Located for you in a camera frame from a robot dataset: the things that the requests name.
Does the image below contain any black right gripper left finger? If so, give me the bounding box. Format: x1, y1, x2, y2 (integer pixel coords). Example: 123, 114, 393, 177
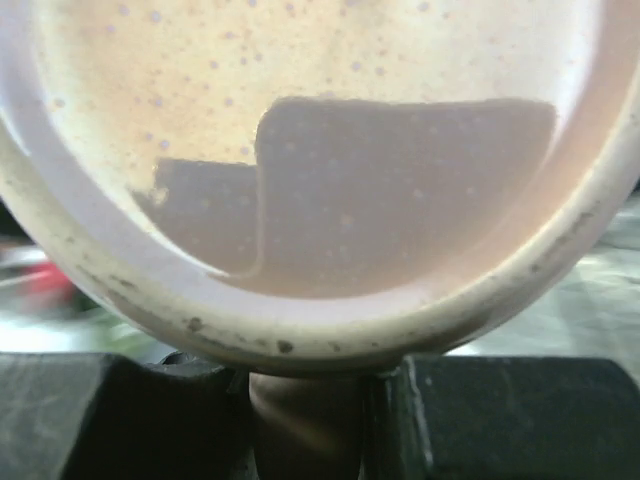
1, 353, 255, 480

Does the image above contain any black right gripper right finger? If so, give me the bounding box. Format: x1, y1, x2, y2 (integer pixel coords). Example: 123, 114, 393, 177
364, 355, 639, 480

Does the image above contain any pink speckled mug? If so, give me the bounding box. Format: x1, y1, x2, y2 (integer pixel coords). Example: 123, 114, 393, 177
1, 1, 639, 479

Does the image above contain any red mug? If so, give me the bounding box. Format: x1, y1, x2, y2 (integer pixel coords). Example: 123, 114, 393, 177
21, 261, 75, 308

